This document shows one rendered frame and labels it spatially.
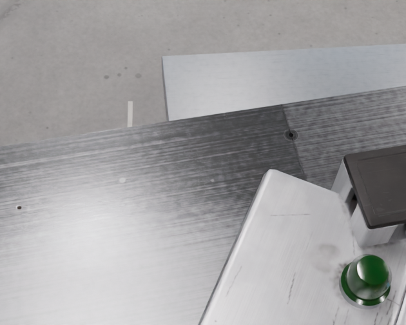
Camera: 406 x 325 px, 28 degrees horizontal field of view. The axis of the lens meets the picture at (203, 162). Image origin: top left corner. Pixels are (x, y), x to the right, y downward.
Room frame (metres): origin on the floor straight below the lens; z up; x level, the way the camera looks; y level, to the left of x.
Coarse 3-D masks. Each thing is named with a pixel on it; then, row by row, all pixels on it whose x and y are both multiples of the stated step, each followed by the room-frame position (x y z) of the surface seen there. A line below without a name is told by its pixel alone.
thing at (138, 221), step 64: (128, 128) 0.68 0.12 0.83; (192, 128) 0.69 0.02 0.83; (256, 128) 0.70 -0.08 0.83; (320, 128) 0.72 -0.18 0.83; (384, 128) 0.73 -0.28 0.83; (0, 192) 0.55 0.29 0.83; (64, 192) 0.56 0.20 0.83; (128, 192) 0.57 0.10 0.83; (192, 192) 0.58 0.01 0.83; (0, 256) 0.45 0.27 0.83; (64, 256) 0.46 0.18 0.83; (128, 256) 0.47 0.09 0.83; (192, 256) 0.48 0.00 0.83; (0, 320) 0.36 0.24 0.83; (64, 320) 0.37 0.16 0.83; (128, 320) 0.37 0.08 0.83; (192, 320) 0.38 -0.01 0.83
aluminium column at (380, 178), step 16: (352, 160) 0.23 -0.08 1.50; (368, 160) 0.24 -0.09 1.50; (384, 160) 0.24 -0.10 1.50; (400, 160) 0.24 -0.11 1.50; (336, 176) 0.24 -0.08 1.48; (352, 176) 0.22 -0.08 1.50; (368, 176) 0.23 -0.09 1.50; (384, 176) 0.23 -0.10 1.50; (400, 176) 0.23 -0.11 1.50; (336, 192) 0.23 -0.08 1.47; (352, 192) 0.22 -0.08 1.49; (368, 192) 0.22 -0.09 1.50; (384, 192) 0.22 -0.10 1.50; (400, 192) 0.22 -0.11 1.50; (368, 208) 0.21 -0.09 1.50; (384, 208) 0.21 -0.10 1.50; (400, 208) 0.21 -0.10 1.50; (352, 224) 0.21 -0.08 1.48; (368, 224) 0.20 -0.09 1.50; (384, 224) 0.20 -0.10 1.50; (368, 240) 0.20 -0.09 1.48; (384, 240) 0.20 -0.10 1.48
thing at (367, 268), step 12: (348, 264) 0.18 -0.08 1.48; (360, 264) 0.18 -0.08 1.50; (372, 264) 0.18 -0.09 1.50; (384, 264) 0.18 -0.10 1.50; (348, 276) 0.17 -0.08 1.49; (360, 276) 0.17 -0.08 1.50; (372, 276) 0.17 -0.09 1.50; (384, 276) 0.17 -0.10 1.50; (348, 288) 0.17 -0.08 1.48; (360, 288) 0.16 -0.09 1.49; (372, 288) 0.16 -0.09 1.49; (384, 288) 0.17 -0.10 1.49; (348, 300) 0.16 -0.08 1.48; (360, 300) 0.16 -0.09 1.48; (372, 300) 0.16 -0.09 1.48; (384, 300) 0.17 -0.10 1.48
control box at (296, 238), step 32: (256, 192) 0.23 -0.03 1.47; (288, 192) 0.23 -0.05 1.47; (320, 192) 0.23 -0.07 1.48; (256, 224) 0.20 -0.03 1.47; (288, 224) 0.20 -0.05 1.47; (320, 224) 0.21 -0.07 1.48; (256, 256) 0.18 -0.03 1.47; (288, 256) 0.19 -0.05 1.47; (320, 256) 0.19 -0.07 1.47; (352, 256) 0.19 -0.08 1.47; (384, 256) 0.19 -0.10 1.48; (224, 288) 0.16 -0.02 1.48; (256, 288) 0.17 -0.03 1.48; (288, 288) 0.17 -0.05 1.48; (320, 288) 0.17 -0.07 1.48; (224, 320) 0.15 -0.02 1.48; (256, 320) 0.15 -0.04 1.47; (288, 320) 0.15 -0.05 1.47; (320, 320) 0.15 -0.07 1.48; (352, 320) 0.15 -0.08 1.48; (384, 320) 0.16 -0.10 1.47
